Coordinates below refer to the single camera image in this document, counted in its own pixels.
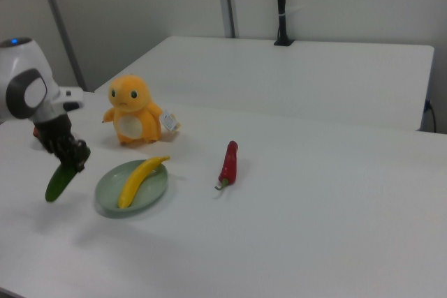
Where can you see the white side table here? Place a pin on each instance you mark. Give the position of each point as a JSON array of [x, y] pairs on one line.
[[279, 78]]

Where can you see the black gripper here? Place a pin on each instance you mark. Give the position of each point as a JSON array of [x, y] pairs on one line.
[[54, 134]]

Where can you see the red chili pepper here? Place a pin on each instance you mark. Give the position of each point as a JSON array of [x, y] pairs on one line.
[[230, 165]]

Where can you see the pale green plate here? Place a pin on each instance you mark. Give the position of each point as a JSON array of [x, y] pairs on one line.
[[153, 188]]

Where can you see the green cucumber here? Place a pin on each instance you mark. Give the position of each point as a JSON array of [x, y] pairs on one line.
[[56, 184]]

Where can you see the yellow banana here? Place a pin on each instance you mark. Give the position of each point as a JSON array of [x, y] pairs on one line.
[[134, 179]]

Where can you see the orange plush dinosaur toy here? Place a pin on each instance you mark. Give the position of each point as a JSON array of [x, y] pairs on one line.
[[136, 102]]

